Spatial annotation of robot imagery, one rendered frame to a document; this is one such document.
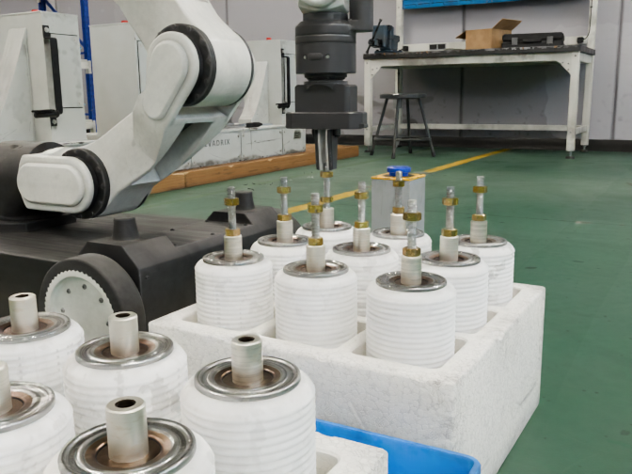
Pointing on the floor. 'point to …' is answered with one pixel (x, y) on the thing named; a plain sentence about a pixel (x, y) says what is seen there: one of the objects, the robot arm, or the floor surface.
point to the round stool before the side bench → (407, 123)
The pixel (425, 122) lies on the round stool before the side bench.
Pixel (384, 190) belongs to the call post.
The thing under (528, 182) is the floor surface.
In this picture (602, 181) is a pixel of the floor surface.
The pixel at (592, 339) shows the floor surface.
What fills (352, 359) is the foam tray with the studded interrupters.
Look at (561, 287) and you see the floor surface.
